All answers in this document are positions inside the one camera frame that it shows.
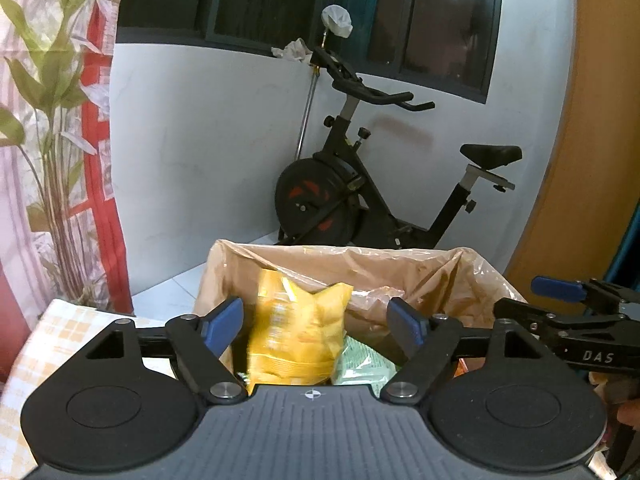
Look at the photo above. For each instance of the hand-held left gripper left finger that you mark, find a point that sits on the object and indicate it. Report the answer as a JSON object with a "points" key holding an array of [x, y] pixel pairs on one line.
{"points": [[225, 322]]}

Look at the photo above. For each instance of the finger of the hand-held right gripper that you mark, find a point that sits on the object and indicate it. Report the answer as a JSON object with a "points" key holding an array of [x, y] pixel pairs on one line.
{"points": [[555, 287], [520, 312]]}

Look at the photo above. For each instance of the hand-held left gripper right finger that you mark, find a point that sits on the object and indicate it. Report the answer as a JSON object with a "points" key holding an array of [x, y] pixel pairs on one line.
{"points": [[405, 327]]}

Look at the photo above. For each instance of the clear plastic bag liner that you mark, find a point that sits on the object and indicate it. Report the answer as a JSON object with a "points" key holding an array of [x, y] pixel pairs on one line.
{"points": [[440, 280]]}

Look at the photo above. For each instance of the green snack packet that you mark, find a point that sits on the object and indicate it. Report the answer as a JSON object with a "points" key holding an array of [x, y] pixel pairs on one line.
{"points": [[360, 367]]}

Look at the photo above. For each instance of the brown cardboard box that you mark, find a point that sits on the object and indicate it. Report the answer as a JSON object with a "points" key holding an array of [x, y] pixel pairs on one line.
{"points": [[400, 262]]}

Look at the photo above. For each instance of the yellow snack packet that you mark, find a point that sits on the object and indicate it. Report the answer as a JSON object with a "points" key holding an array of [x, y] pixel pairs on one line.
{"points": [[300, 330]]}

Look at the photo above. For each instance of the person's right hand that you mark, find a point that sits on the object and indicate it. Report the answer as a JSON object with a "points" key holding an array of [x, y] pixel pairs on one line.
{"points": [[626, 412]]}

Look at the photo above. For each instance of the black exercise bike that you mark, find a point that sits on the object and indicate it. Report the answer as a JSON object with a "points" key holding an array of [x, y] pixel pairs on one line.
{"points": [[345, 195]]}

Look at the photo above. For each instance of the wooden door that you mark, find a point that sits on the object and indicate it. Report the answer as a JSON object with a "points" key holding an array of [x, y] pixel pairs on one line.
{"points": [[590, 135]]}

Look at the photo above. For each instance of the checkered yellow tablecloth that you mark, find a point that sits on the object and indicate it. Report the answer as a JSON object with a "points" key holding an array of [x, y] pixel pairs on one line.
{"points": [[45, 345]]}

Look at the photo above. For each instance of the metal pole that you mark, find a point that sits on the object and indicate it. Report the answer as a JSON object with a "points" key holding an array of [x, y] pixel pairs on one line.
{"points": [[307, 110]]}

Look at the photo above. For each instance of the printed bamboo curtain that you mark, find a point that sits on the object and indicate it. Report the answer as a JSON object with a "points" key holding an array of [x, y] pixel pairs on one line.
{"points": [[55, 135]]}

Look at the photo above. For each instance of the crumpled white cloth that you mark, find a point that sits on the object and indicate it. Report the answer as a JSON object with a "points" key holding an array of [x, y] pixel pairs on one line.
{"points": [[292, 51]]}

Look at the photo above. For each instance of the white plastic bag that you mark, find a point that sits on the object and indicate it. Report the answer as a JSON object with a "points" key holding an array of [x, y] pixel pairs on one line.
{"points": [[337, 20]]}

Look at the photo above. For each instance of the dark glass window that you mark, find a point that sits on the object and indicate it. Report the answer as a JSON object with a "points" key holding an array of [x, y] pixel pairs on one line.
{"points": [[300, 5]]}

